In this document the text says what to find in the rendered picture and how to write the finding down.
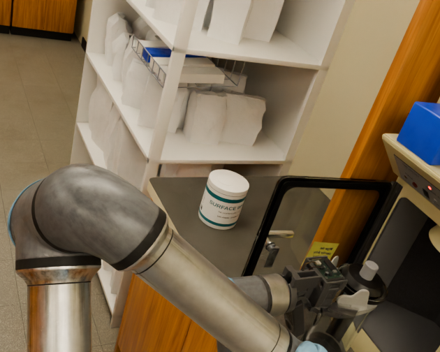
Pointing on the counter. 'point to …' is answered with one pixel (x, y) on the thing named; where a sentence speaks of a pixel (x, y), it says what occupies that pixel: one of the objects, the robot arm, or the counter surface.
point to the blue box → (430, 133)
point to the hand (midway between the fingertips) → (355, 290)
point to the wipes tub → (223, 199)
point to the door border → (314, 187)
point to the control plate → (426, 188)
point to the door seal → (320, 186)
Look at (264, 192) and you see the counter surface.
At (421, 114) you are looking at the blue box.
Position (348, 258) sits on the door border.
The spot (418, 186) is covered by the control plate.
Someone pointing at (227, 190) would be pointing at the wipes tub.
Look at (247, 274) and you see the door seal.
